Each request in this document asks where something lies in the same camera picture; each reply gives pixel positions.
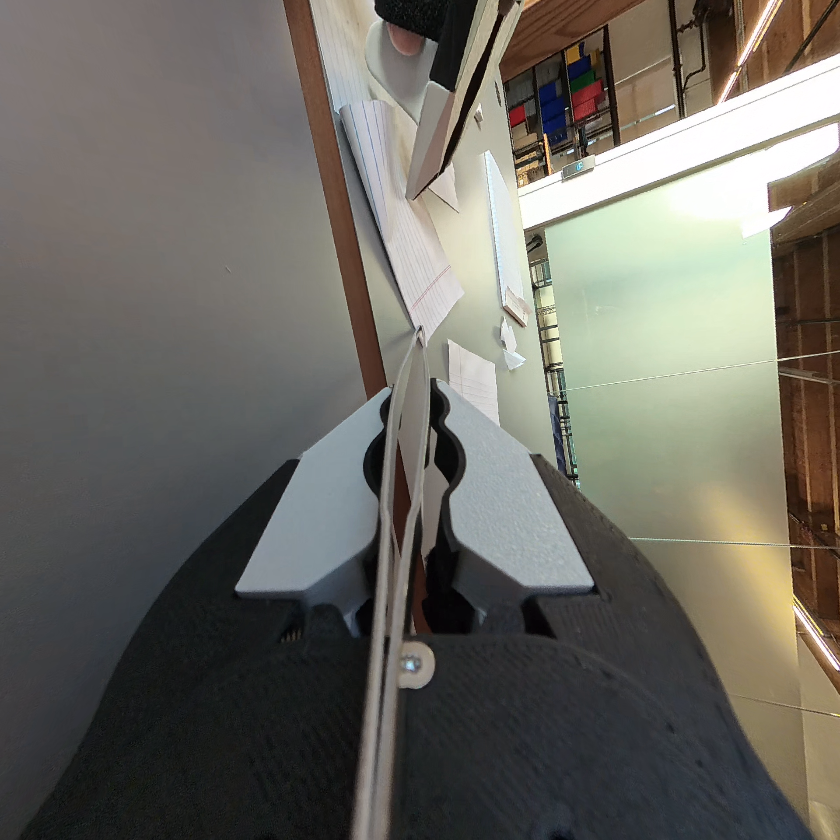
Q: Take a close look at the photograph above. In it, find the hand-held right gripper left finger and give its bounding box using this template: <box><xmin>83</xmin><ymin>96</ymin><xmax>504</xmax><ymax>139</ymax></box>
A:
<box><xmin>234</xmin><ymin>386</ymin><xmax>398</xmax><ymax>636</ymax></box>

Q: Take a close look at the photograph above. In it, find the metal shelf with coloured crates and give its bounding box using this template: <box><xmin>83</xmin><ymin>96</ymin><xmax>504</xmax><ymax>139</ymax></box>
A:
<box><xmin>504</xmin><ymin>39</ymin><xmax>621</xmax><ymax>181</ymax></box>

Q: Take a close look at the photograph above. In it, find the white lined notepad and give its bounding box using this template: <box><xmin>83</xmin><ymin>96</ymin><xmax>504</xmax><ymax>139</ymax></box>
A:
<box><xmin>484</xmin><ymin>150</ymin><xmax>534</xmax><ymax>327</ymax></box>

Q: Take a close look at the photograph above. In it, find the wooden post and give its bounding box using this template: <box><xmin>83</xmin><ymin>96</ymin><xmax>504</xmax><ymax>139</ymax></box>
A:
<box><xmin>499</xmin><ymin>0</ymin><xmax>651</xmax><ymax>81</ymax></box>

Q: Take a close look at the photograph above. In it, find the folded white paper scrap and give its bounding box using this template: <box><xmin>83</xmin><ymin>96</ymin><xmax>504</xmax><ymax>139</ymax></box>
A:
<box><xmin>499</xmin><ymin>317</ymin><xmax>528</xmax><ymax>372</ymax></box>

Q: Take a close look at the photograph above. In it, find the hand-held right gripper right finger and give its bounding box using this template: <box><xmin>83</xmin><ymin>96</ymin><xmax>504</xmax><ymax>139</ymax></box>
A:
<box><xmin>428</xmin><ymin>378</ymin><xmax>595</xmax><ymax>634</ymax></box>

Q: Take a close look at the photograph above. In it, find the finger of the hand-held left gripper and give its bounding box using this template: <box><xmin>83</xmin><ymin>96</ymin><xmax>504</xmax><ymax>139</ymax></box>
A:
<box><xmin>430</xmin><ymin>0</ymin><xmax>524</xmax><ymax>188</ymax></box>
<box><xmin>406</xmin><ymin>0</ymin><xmax>508</xmax><ymax>201</ymax></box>

